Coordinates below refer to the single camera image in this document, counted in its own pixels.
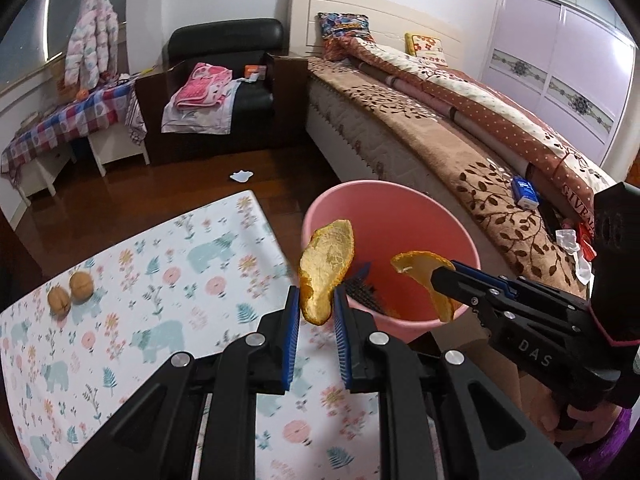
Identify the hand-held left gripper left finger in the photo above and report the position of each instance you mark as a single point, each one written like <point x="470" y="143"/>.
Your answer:
<point x="292" y="330"/>

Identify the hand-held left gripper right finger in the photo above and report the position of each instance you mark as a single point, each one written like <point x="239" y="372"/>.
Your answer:
<point x="341" y="340"/>

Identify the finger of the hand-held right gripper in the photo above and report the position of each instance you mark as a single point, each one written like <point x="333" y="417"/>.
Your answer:
<point x="480" y="276"/>
<point x="457" y="287"/>

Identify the small orange peel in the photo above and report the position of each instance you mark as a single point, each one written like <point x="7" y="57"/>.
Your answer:
<point x="420" y="267"/>

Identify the black hair brush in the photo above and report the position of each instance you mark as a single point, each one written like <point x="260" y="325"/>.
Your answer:
<point x="360" y="290"/>

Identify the large orange peel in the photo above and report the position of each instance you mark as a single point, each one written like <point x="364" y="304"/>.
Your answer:
<point x="325" y="260"/>

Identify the pink plastic bucket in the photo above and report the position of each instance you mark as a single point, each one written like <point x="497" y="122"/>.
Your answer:
<point x="400" y="220"/>

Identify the person's right hand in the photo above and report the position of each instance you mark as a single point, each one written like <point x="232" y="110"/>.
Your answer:
<point x="590" y="417"/>

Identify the blue tissue pack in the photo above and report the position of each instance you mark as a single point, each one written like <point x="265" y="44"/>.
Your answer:
<point x="525" y="191"/>

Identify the crumpled white tissue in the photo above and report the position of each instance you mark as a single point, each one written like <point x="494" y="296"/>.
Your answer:
<point x="570" y="240"/>

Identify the brown leaf-pattern blanket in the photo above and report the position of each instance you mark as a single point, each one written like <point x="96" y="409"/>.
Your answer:
<point x="450" y="150"/>

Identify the floral tablecloth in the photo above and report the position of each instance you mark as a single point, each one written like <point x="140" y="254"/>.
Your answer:
<point x="150" y="270"/>

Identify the white scrap on floor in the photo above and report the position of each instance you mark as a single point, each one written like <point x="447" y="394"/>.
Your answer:
<point x="241" y="176"/>

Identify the dotted floral quilt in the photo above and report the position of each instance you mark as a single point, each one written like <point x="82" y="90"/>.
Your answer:
<point x="500" y="115"/>

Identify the white bed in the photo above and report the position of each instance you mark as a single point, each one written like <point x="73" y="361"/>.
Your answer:
<point x="340" y="130"/>

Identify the white printed cloth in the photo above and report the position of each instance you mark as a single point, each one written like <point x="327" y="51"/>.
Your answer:
<point x="200" y="120"/>

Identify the yellow floral pillow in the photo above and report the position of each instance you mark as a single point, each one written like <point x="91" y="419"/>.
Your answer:
<point x="425" y="45"/>

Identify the lilac wardrobe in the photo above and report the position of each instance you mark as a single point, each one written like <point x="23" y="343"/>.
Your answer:
<point x="560" y="45"/>

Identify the white bench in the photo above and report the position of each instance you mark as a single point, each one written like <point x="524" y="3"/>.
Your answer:
<point x="117" y="150"/>
<point x="42" y="170"/>

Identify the white paper scrap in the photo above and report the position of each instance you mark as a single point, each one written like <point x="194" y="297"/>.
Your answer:
<point x="251" y="78"/>

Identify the pink blanket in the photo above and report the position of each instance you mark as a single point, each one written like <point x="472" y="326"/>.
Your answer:
<point x="202" y="85"/>

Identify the small orange box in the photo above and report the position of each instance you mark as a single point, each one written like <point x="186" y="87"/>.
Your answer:
<point x="255" y="69"/>

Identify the colourful cartoon pillow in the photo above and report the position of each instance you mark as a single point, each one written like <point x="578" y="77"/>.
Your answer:
<point x="345" y="25"/>

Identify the black leather armchair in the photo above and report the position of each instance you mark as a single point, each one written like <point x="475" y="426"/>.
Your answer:
<point x="225" y="35"/>

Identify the plaid covered side table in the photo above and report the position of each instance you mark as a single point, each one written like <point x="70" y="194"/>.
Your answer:
<point x="75" y="115"/>

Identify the small orange fruit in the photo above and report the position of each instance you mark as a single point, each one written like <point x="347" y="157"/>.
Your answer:
<point x="82" y="94"/>

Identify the pink patterned puffer jacket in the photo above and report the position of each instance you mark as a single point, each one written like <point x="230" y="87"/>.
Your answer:
<point x="92" y="35"/>

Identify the large curved window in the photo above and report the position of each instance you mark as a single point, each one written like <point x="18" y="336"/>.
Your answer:
<point x="30" y="50"/>

